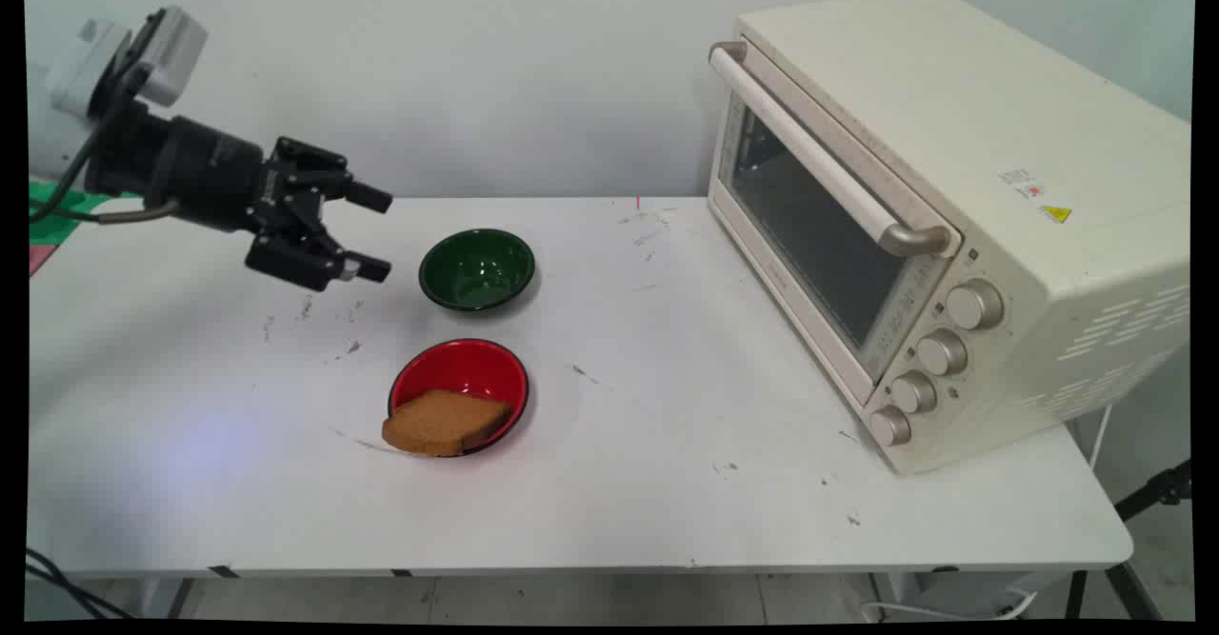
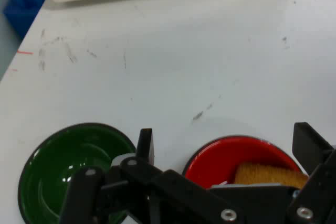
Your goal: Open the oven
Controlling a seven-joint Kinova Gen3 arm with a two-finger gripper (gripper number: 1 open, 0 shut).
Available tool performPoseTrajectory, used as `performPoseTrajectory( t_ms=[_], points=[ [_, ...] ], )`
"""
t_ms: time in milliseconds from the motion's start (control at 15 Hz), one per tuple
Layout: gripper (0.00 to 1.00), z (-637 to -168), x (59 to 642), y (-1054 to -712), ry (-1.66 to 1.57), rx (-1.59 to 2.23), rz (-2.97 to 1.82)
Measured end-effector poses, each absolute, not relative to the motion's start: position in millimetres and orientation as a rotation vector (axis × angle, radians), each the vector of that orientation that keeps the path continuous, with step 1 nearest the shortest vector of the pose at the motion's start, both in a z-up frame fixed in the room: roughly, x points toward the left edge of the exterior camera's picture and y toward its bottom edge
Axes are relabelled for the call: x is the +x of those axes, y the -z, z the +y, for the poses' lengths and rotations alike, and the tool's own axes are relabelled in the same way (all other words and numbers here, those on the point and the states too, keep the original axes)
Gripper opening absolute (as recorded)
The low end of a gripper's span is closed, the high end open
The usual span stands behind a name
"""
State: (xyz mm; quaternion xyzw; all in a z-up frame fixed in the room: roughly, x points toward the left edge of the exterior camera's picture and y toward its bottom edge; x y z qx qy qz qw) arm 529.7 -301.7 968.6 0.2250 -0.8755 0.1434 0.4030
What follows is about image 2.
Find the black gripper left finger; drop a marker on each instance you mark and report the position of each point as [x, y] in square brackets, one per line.
[162, 182]

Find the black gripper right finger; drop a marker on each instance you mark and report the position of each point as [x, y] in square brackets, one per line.
[312, 150]

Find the brown bread slice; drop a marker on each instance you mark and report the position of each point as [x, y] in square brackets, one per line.
[267, 174]

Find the red enamel bowl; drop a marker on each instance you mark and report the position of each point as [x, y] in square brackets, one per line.
[225, 155]

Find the green enamel bowl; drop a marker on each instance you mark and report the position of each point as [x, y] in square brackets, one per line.
[52, 166]

